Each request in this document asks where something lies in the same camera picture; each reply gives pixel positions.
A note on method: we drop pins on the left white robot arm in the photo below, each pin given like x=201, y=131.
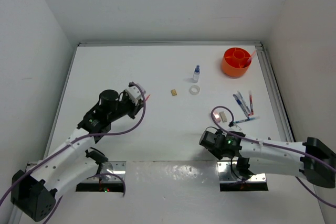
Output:
x=37, y=191

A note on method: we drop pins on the red pink barrel pen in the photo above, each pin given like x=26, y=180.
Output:
x=248, y=62

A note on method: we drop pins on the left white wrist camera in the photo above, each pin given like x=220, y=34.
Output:
x=133, y=91

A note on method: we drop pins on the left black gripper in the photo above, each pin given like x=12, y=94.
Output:
x=134, y=107

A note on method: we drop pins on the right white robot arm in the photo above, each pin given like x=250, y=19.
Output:
x=311, y=160

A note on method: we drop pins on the light blue pen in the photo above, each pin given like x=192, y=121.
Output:
x=246, y=120

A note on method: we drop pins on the orange round pen holder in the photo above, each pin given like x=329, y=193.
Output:
x=233, y=61

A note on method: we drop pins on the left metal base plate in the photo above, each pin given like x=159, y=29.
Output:
x=117, y=168

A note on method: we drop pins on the beige staple box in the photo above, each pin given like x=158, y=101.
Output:
x=223, y=116

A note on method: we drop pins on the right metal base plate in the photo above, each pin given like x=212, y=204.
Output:
x=228, y=173

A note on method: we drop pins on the metal base plate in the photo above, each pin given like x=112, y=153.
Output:
x=228, y=173
x=117, y=168

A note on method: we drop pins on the red clear cap pen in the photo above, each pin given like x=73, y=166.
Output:
x=251, y=103

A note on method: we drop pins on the pink white stapler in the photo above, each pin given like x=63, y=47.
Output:
x=216, y=117

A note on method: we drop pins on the clear tape roll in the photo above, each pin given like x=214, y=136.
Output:
x=194, y=90

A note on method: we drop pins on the blue clear pen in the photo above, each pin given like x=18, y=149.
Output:
x=241, y=105

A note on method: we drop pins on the tan eraser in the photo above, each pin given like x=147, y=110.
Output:
x=173, y=92

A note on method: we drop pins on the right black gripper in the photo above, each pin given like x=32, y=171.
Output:
x=216, y=153

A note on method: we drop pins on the blue cap spray bottle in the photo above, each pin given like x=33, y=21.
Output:
x=196, y=74

